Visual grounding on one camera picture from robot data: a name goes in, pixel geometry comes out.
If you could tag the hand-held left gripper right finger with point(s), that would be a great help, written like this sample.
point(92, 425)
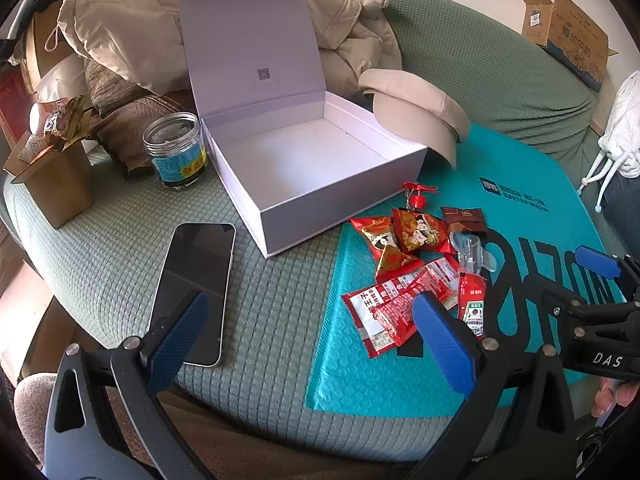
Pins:
point(445, 347)

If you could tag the gold wrapped snack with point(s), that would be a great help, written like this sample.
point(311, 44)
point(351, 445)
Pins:
point(62, 120)

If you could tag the teal bubble mailer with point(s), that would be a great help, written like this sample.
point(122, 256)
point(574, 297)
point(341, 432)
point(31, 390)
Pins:
point(500, 160)

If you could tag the white hinged gift box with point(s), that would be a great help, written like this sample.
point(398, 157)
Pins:
point(300, 170)

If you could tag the black smartphone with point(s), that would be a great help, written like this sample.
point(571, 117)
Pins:
point(200, 255)

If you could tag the blue printed cardboard box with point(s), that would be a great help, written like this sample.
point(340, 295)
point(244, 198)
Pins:
point(575, 35)

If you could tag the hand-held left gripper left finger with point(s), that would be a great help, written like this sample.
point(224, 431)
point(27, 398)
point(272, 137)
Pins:
point(180, 345)

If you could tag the clear jar blue label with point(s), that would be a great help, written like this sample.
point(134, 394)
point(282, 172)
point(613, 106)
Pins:
point(175, 160)

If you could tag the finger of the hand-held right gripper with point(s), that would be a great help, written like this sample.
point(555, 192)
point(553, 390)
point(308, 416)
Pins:
point(597, 262)
point(590, 330)

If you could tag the red ketchup sachet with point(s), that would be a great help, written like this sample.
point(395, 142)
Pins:
point(472, 305)

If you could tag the person's right hand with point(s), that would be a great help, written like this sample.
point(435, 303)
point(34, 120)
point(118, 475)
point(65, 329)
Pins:
point(620, 397)

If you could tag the pink fuzzy cloth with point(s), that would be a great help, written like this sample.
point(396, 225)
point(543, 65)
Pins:
point(35, 410)

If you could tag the red white seasoning packet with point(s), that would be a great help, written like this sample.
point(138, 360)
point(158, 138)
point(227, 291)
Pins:
point(375, 315)
point(430, 280)

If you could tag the red box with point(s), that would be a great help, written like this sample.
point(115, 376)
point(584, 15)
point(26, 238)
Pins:
point(12, 110)

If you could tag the beige puffer jacket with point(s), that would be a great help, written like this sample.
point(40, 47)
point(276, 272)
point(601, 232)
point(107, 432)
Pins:
point(115, 20)

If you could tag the clear plastic capsule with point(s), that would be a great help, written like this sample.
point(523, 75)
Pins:
point(470, 252)

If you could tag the beige cap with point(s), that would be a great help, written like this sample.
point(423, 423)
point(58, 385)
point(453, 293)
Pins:
point(415, 105)

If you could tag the small open cardboard box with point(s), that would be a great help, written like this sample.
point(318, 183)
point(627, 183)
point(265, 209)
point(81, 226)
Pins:
point(60, 190)

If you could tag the brown cushion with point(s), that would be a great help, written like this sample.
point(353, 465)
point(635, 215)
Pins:
point(120, 100)

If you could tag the brown snack packet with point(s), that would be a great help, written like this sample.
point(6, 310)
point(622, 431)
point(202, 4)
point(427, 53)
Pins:
point(462, 219)

